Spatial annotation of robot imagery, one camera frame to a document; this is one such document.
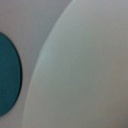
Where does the pink toy stove board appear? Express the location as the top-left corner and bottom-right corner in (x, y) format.
(0, 0), (71, 128)

